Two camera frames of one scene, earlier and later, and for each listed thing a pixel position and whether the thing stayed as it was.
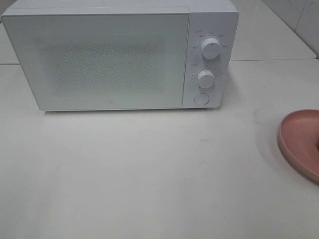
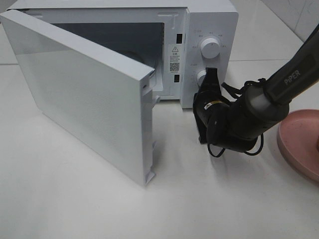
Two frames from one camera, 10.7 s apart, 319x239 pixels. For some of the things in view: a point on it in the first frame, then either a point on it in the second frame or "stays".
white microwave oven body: (213, 43) stays
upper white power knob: (211, 48) stays
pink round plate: (298, 138) stays
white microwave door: (102, 59) -> (104, 100)
